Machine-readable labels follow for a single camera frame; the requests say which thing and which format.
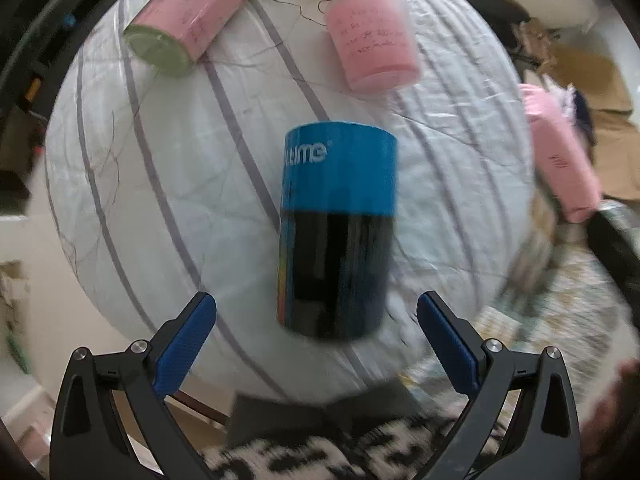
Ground blue and black metal cup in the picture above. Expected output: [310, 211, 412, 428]
[278, 122, 398, 341]

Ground pink plastic cup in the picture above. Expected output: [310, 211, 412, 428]
[326, 0, 421, 93]

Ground person right hand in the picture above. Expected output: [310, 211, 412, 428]
[580, 359, 639, 460]

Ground triangle patterned sofa cover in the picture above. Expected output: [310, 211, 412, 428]
[399, 194, 637, 441]

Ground grey striped quilt table cover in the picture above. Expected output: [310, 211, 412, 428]
[46, 0, 534, 402]

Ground pink folded blanket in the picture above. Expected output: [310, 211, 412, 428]
[520, 84, 602, 223]

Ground brown cardboard box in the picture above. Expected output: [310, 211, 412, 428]
[544, 42, 640, 202]

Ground pink green labelled jar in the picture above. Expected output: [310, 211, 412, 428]
[124, 0, 245, 76]

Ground black TV stand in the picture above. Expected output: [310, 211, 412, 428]
[1, 0, 113, 122]

